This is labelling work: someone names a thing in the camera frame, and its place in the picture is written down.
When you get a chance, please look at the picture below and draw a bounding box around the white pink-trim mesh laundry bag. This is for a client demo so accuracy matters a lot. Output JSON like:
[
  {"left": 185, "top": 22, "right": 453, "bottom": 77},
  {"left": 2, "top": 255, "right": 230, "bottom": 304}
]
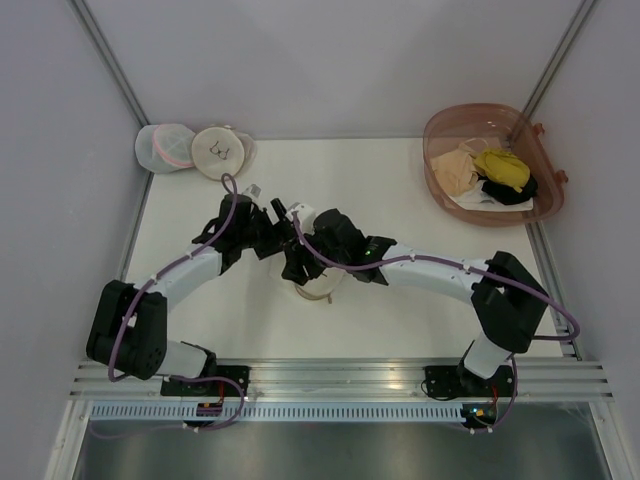
[{"left": 134, "top": 123, "right": 195, "bottom": 174}]

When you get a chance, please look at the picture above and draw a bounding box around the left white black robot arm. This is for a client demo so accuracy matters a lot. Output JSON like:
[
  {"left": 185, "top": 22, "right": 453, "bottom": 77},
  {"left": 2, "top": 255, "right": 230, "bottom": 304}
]
[{"left": 86, "top": 194, "right": 291, "bottom": 382}]

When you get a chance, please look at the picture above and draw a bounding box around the aluminium front rail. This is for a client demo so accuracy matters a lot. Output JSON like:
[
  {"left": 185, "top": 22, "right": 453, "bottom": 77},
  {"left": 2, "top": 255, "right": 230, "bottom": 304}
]
[{"left": 69, "top": 357, "right": 613, "bottom": 403}]

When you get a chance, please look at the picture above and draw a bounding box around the yellow bra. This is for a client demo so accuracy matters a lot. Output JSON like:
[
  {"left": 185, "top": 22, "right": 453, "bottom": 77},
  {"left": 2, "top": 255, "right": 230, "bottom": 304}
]
[{"left": 473, "top": 148, "right": 531, "bottom": 191}]

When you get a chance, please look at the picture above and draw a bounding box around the beige mesh bag at back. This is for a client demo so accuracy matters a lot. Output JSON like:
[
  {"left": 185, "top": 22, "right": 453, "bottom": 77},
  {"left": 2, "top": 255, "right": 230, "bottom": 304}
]
[{"left": 190, "top": 125, "right": 257, "bottom": 181}]

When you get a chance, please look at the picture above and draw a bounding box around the brown translucent plastic basket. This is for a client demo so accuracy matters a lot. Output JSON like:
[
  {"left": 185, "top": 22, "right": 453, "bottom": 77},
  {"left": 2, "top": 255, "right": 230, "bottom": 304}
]
[{"left": 423, "top": 103, "right": 568, "bottom": 227}]

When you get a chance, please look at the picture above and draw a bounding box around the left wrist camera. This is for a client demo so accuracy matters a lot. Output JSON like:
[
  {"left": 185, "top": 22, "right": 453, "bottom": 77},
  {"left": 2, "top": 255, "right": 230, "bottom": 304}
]
[{"left": 242, "top": 184, "right": 262, "bottom": 203}]

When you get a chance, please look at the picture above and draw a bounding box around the right aluminium frame post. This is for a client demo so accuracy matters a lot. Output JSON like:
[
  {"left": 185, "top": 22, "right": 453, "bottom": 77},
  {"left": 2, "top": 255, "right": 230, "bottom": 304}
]
[{"left": 522, "top": 0, "right": 601, "bottom": 120}]

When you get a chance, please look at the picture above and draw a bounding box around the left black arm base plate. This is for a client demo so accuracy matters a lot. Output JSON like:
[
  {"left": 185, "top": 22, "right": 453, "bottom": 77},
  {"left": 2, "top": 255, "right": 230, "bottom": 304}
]
[{"left": 160, "top": 365, "right": 251, "bottom": 399}]

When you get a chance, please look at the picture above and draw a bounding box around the black garment in basket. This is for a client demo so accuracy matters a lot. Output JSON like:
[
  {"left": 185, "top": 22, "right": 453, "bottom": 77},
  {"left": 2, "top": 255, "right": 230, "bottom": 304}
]
[{"left": 481, "top": 175, "right": 538, "bottom": 205}]

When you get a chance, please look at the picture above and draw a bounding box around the white garment in basket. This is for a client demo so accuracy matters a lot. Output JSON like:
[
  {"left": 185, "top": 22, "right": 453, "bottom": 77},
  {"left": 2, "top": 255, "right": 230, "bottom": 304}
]
[{"left": 449, "top": 180, "right": 534, "bottom": 212}]

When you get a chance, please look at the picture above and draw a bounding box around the left aluminium frame post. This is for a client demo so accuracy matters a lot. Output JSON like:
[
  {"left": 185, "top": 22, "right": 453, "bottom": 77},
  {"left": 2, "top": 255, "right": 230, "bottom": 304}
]
[{"left": 67, "top": 0, "right": 150, "bottom": 128}]

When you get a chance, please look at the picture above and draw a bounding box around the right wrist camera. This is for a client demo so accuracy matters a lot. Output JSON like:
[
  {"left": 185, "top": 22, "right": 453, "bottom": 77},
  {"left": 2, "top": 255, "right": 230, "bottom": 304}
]
[{"left": 286, "top": 202, "right": 316, "bottom": 233}]

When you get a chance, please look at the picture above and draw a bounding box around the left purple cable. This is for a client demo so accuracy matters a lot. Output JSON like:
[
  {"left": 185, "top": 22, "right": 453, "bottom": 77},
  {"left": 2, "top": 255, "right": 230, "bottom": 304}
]
[{"left": 89, "top": 172, "right": 251, "bottom": 440}]

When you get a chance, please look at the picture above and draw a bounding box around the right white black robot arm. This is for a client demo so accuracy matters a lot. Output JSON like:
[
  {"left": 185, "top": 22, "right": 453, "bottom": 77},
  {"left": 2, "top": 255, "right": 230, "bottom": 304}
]
[{"left": 282, "top": 206, "right": 547, "bottom": 391}]

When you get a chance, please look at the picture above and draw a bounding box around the white slotted cable duct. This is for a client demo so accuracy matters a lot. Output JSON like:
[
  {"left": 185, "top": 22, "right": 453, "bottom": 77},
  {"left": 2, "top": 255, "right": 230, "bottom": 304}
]
[{"left": 90, "top": 401, "right": 464, "bottom": 423}]

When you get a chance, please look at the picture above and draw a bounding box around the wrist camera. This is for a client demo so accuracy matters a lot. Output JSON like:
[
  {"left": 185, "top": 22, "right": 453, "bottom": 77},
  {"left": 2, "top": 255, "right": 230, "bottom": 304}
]
[
  {"left": 286, "top": 202, "right": 316, "bottom": 233},
  {"left": 242, "top": 184, "right": 262, "bottom": 203}
]

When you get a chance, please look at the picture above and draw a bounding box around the beige bra in basket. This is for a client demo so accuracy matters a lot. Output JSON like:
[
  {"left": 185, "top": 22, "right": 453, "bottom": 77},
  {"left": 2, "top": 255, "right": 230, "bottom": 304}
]
[{"left": 430, "top": 138, "right": 489, "bottom": 197}]

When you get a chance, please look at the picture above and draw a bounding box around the aluminium frame post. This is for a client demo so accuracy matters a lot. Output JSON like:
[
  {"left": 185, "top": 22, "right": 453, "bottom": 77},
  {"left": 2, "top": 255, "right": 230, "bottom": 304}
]
[
  {"left": 522, "top": 0, "right": 601, "bottom": 120},
  {"left": 67, "top": 0, "right": 150, "bottom": 128}
]

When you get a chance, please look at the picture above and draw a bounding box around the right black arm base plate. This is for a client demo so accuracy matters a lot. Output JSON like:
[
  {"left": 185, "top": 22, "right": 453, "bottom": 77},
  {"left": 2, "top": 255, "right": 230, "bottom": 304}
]
[{"left": 421, "top": 362, "right": 515, "bottom": 401}]

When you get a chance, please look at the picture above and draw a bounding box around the beige round mesh laundry bag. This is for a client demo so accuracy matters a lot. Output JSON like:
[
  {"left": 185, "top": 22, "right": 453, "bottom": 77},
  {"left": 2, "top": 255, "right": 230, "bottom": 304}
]
[{"left": 293, "top": 268, "right": 345, "bottom": 304}]

